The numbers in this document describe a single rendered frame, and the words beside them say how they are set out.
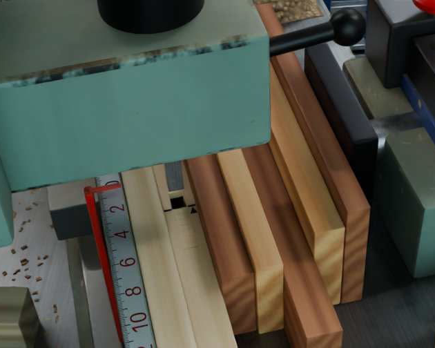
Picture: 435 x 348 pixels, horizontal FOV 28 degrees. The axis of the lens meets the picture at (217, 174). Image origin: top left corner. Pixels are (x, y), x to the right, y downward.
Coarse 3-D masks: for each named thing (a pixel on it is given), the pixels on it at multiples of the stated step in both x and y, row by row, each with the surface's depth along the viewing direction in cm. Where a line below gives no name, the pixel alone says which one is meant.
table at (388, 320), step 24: (288, 24) 70; (312, 24) 70; (336, 48) 67; (384, 240) 53; (384, 264) 52; (384, 288) 50; (408, 288) 50; (432, 288) 50; (336, 312) 49; (360, 312) 49; (384, 312) 49; (408, 312) 49; (432, 312) 49; (240, 336) 49; (264, 336) 48; (360, 336) 48; (384, 336) 48; (408, 336) 48; (432, 336) 48
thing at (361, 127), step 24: (312, 48) 52; (312, 72) 51; (336, 72) 50; (336, 96) 48; (336, 120) 48; (360, 120) 47; (384, 120) 52; (408, 120) 51; (360, 144) 46; (384, 144) 51; (360, 168) 47
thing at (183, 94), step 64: (64, 0) 43; (0, 64) 40; (64, 64) 39; (128, 64) 40; (192, 64) 40; (256, 64) 41; (0, 128) 40; (64, 128) 41; (128, 128) 42; (192, 128) 43; (256, 128) 44
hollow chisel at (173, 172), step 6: (174, 162) 48; (180, 162) 49; (168, 168) 49; (174, 168) 49; (180, 168) 49; (168, 174) 49; (174, 174) 49; (180, 174) 49; (168, 180) 49; (174, 180) 49; (180, 180) 50; (168, 186) 50; (174, 186) 50; (180, 186) 50
